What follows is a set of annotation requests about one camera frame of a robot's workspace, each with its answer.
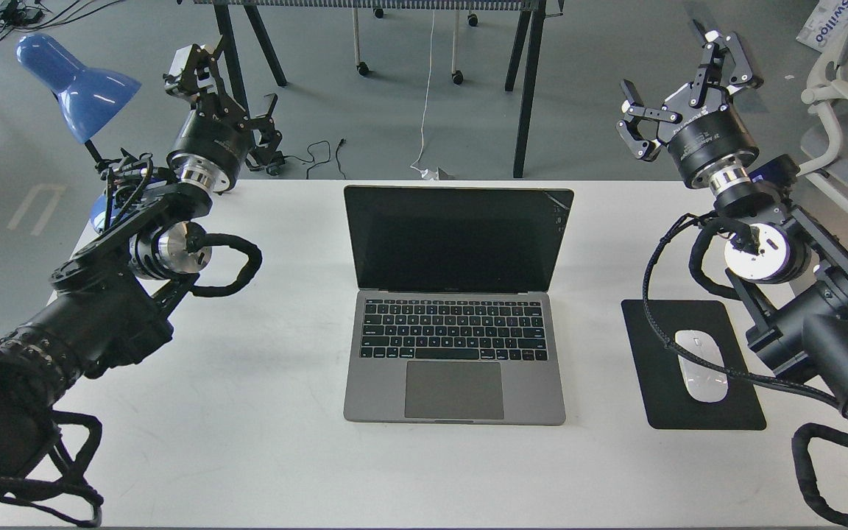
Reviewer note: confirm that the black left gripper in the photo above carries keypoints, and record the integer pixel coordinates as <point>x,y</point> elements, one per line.
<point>216,137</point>

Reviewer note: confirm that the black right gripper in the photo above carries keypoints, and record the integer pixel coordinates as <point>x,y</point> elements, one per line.
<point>710,129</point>

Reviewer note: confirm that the grey laptop computer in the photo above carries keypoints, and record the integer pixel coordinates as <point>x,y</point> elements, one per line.
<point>453,318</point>

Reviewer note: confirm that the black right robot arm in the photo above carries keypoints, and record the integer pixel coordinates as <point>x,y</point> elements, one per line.
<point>756,246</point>

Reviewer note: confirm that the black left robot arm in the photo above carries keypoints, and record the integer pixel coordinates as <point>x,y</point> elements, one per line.
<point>114,295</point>

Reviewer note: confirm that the blue desk lamp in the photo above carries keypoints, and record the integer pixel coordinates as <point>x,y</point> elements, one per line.
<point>88,97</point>

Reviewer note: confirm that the white printed cardboard box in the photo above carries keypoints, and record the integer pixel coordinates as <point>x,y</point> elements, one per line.
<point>826,26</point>

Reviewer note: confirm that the white computer mouse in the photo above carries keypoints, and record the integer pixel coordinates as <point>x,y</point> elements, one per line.
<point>701,366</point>

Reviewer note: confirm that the black mouse pad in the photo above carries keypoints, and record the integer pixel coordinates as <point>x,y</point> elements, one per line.
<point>677,393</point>

